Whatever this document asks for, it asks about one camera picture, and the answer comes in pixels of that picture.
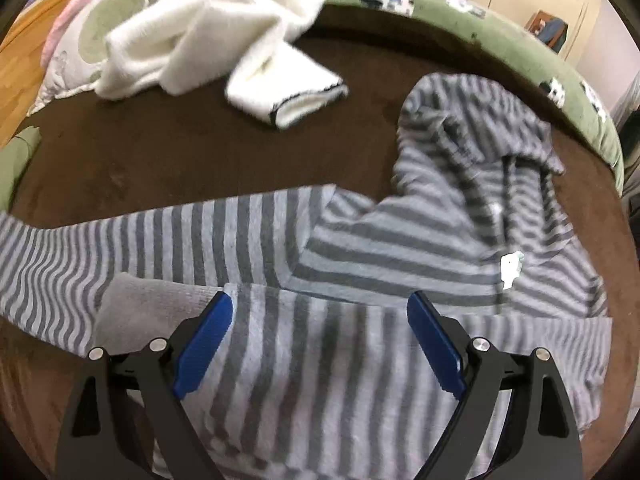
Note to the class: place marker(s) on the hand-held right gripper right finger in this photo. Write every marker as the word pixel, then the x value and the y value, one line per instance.
pixel 432 345

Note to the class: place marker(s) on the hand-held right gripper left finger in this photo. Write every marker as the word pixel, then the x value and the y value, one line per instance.
pixel 205 345

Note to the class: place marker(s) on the grey striped hoodie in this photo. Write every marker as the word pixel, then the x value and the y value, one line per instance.
pixel 350 240

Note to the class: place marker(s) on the brown blanket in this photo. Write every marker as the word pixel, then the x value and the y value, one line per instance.
pixel 150 150

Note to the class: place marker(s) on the green cloth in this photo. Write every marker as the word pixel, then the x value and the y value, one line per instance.
pixel 17 165

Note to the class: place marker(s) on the floral pillow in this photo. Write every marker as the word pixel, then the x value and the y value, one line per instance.
pixel 75 75

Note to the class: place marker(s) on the white fluffy garment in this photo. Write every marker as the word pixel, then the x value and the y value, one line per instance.
pixel 200 25

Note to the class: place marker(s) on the green printed quilt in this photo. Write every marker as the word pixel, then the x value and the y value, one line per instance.
pixel 450 25

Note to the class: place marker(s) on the blue cloth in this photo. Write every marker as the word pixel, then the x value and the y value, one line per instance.
pixel 554 32

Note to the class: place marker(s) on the brown wooden chair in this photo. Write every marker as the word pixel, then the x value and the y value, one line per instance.
pixel 534 20

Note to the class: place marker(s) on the pink pillow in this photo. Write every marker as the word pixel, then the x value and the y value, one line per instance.
pixel 65 25

